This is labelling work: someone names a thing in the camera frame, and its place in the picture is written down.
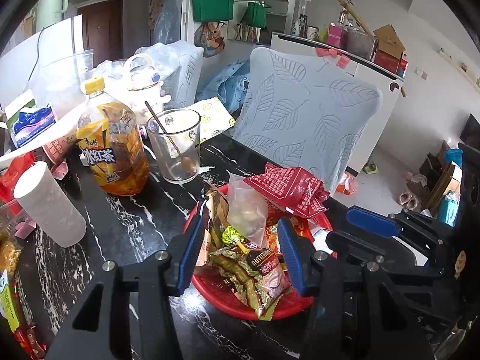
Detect red cartoon snack packet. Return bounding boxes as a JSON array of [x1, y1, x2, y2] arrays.
[[264, 211, 313, 256]]

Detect brown peanut snack bag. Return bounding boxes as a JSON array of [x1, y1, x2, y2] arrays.
[[209, 246, 290, 320]]

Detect dark biscuit snack bag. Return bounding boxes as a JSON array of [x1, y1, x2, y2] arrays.
[[196, 184, 229, 267]]

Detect dark red foil bag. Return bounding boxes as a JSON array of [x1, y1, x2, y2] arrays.
[[244, 163, 329, 219]]

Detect clear zip bag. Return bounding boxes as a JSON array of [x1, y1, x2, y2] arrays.
[[227, 173, 269, 247]]

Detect red plastic basket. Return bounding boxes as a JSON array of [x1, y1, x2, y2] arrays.
[[188, 179, 331, 321]]

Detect metal spoon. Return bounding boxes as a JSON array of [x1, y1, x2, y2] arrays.
[[145, 101, 194, 171]]

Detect clear glass cup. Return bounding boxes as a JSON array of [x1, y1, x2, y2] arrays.
[[145, 108, 201, 185]]

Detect iced tea bottle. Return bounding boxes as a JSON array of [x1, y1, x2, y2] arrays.
[[76, 76, 149, 196]]

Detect light blue chair cover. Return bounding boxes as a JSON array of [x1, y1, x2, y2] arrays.
[[233, 47, 373, 194]]

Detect yellow patterned paper pack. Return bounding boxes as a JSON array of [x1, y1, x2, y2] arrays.
[[190, 97, 235, 143]]

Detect white paper roll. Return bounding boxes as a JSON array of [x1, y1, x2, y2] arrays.
[[13, 162, 86, 248]]

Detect white electric kettle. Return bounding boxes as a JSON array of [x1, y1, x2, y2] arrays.
[[123, 53, 172, 116]]

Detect gold foil snack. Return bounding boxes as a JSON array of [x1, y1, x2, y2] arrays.
[[0, 238, 22, 277]]

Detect red snack wrappers pile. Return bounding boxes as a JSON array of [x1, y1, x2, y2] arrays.
[[11, 280, 47, 360]]

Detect green yellow packet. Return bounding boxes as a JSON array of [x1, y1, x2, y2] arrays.
[[0, 270, 20, 333]]

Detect red plastic bag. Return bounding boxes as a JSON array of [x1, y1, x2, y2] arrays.
[[0, 152, 35, 215]]

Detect blue tissue pack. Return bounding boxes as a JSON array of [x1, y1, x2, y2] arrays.
[[11, 106, 55, 148]]

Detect colourful hanging bag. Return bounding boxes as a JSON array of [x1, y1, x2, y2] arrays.
[[193, 22, 224, 58]]

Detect white refrigerator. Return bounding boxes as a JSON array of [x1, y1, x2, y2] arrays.
[[1, 15, 84, 108]]

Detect green handbag small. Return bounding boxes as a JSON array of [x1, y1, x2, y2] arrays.
[[241, 1, 270, 29]]

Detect brown door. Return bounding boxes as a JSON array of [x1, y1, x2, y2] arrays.
[[77, 0, 124, 68]]

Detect green handbag large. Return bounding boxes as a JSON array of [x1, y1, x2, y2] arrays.
[[191, 0, 234, 23]]

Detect green kettle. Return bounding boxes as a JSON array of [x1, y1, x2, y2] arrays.
[[35, 0, 68, 33]]

